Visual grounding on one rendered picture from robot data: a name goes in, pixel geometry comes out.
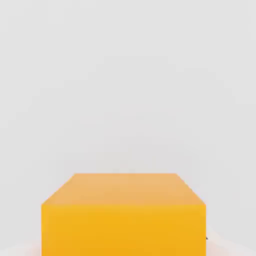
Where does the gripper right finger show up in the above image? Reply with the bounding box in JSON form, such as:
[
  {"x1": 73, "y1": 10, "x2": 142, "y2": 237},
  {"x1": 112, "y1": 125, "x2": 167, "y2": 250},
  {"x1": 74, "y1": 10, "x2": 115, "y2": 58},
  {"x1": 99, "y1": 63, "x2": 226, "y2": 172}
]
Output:
[{"x1": 205, "y1": 229, "x2": 255, "y2": 256}]

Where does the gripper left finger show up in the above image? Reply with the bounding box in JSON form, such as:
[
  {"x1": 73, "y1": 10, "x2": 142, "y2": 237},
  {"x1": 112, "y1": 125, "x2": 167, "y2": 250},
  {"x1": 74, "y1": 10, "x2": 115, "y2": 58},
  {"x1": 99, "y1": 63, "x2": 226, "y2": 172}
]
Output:
[{"x1": 1, "y1": 238, "x2": 42, "y2": 256}]

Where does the small orange cube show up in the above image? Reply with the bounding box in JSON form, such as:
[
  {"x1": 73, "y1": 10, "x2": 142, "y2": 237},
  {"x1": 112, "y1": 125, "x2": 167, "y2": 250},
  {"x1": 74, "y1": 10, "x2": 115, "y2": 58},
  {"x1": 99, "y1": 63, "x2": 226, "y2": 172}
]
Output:
[{"x1": 40, "y1": 172, "x2": 207, "y2": 256}]

